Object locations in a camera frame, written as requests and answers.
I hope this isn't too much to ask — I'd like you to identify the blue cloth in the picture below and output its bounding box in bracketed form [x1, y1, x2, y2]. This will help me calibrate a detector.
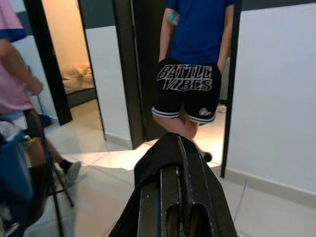
[0, 134, 36, 224]

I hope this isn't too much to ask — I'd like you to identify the grey white shirt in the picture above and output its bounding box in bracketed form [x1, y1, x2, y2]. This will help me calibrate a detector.
[0, 112, 28, 139]

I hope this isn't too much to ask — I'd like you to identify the black bedroom door frame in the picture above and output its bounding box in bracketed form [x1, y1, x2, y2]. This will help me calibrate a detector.
[24, 0, 73, 126]

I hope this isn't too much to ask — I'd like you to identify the black floral feather shirt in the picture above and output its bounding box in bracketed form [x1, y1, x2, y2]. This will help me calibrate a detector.
[108, 132, 180, 237]

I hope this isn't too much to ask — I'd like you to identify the person in pink shirt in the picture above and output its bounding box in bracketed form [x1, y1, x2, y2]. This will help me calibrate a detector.
[0, 0, 82, 189]

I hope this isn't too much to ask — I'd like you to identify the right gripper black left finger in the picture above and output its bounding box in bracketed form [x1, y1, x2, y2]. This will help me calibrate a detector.
[138, 166, 185, 237]

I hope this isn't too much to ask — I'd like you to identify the bed with pale bedding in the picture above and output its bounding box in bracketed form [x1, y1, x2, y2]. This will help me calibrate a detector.
[60, 61, 99, 109]

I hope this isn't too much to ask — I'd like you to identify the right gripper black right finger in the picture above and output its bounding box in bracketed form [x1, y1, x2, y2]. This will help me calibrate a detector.
[177, 135, 238, 237]

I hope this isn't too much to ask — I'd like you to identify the person in black printed shorts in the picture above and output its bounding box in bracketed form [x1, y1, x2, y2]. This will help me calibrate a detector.
[151, 0, 236, 163]

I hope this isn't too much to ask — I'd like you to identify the black door frame strip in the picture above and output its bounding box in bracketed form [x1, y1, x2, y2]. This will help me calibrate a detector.
[220, 0, 242, 179]

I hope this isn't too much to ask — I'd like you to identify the black folding chair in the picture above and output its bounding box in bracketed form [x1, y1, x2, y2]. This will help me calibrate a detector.
[24, 108, 76, 237]

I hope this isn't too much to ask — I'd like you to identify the black door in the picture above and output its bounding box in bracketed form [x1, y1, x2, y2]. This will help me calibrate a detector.
[114, 0, 173, 150]

